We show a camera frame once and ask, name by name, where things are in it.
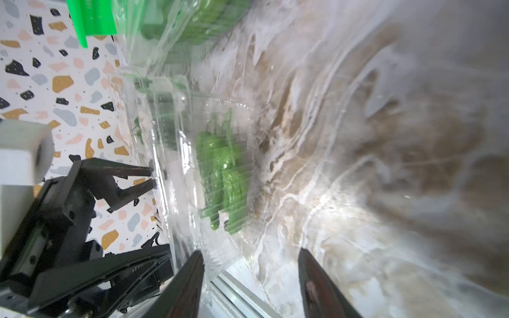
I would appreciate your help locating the green plastic basket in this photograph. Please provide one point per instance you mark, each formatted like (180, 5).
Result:
(91, 18)

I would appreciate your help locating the clear clamshell container front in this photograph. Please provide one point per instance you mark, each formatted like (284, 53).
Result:
(165, 116)

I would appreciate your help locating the green peppers bunch front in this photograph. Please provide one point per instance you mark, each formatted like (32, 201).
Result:
(224, 176)

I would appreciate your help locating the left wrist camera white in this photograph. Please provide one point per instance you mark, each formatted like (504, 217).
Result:
(27, 150)

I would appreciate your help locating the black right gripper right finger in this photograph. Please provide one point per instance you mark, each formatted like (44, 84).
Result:
(320, 296)

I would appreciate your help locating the green peppers bunch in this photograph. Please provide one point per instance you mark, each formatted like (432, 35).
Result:
(224, 176)
(211, 19)

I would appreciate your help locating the clear clamshell container back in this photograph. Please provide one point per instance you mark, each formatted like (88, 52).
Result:
(152, 55)

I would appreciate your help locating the clear clamshell container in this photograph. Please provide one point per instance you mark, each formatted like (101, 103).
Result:
(152, 55)
(165, 116)

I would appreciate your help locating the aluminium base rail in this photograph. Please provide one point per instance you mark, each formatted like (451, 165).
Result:
(225, 296)

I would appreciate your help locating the green peppers bunch back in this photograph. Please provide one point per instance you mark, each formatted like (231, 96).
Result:
(211, 19)

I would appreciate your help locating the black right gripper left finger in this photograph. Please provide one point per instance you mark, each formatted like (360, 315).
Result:
(182, 297)

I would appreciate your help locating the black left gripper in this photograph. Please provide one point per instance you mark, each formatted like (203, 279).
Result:
(51, 258)

